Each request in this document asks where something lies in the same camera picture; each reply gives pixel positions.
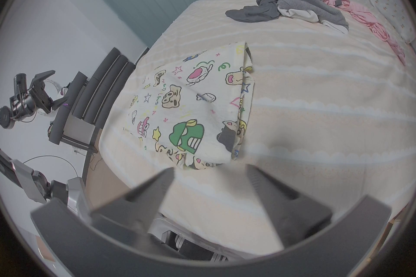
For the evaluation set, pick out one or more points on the white printed pyjama top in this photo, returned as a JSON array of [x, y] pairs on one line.
[[195, 107]]

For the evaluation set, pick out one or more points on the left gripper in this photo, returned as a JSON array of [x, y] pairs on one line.
[[29, 103]]

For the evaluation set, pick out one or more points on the black dressing table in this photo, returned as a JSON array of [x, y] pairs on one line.
[[76, 129]]

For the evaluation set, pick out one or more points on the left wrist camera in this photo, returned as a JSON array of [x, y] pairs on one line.
[[19, 84]]

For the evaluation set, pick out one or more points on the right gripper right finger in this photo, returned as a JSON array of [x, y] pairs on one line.
[[289, 220]]

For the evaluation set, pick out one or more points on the bed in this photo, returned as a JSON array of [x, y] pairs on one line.
[[325, 107]]

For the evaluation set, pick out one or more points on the pink garment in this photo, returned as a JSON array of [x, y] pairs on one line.
[[367, 17]]

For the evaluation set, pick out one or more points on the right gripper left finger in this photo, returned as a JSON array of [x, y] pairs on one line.
[[139, 207]]

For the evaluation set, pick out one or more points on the dark grey garment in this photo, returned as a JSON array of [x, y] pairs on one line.
[[253, 11]]

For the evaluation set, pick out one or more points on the white printed pillow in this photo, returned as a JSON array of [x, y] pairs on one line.
[[393, 12]]

